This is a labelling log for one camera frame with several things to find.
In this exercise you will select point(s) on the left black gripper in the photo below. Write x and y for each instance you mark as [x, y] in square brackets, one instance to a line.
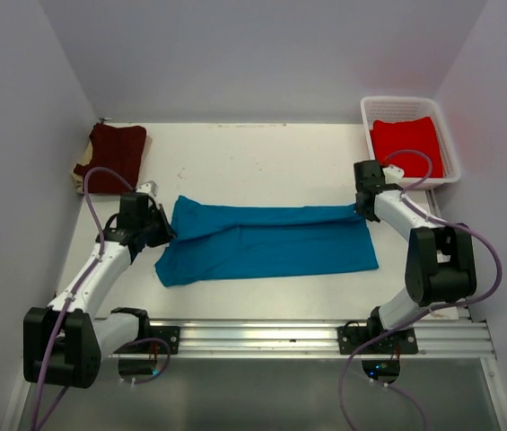
[167, 233]

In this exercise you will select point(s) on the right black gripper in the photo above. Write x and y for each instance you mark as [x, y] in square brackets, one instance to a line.
[365, 214]

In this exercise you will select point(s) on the blue t shirt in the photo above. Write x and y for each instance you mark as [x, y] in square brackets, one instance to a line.
[224, 243]

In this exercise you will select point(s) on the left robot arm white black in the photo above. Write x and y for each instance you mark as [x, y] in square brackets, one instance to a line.
[62, 343]

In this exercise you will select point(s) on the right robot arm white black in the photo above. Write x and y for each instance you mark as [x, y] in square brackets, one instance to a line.
[440, 265]

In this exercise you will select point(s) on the bright red t shirt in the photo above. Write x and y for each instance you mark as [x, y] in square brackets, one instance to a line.
[419, 135]

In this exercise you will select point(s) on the white plastic basket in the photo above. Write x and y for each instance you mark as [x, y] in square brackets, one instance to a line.
[394, 109]

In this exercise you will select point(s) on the dark red folded t shirt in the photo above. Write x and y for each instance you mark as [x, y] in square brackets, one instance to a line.
[118, 149]

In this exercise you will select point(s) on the beige folded t shirt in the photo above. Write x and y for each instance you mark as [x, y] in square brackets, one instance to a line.
[81, 168]

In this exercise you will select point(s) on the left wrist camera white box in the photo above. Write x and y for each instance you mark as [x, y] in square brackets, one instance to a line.
[150, 188]

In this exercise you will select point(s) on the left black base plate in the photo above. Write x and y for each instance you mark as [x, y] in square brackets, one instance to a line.
[168, 334]

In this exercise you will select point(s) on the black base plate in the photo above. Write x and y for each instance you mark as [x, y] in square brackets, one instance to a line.
[168, 334]
[376, 339]

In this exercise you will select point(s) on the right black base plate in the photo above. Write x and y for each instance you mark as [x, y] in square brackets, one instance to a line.
[376, 339]

